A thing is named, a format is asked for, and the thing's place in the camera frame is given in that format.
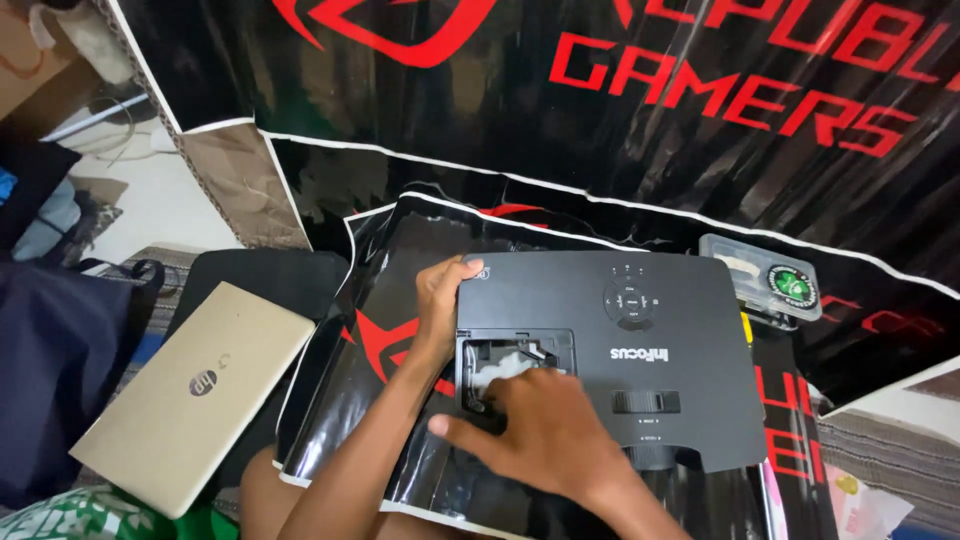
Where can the person's left hand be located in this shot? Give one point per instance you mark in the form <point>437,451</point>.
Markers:
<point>439,311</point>

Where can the person's right hand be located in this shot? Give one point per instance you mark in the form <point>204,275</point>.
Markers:
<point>551,442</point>

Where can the black projector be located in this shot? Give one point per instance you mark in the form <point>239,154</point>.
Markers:
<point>645,360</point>

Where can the black red banner sheet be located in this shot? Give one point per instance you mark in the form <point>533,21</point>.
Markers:
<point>862,330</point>
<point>360,390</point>

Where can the black laptop sleeve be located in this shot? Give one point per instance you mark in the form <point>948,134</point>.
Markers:
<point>277,281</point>

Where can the large black red banner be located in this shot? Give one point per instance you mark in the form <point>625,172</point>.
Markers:
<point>525,97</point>

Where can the brown corrugated cardboard sheet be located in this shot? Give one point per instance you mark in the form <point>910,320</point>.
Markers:
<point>240,187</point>

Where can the person's leg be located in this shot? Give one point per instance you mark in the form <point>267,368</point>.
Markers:
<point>266,499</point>

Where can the gold laptop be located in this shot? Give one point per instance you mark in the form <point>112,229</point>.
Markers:
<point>191,397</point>

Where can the clear plastic box green sticker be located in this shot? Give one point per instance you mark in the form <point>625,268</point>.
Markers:
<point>757,276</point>

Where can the pink plastic packet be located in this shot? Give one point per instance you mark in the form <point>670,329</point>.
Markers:
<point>862,510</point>

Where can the grey striped mat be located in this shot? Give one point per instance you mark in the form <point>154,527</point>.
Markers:
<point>892,457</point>

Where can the dark blue bag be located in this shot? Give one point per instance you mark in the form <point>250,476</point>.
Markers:
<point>60,367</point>

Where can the green white shirt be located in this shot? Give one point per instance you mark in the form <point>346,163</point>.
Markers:
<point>97,517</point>

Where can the blue grey cloth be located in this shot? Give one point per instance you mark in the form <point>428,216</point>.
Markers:
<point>49,217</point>

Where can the black fabric item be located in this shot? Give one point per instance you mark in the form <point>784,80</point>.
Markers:
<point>30,184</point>

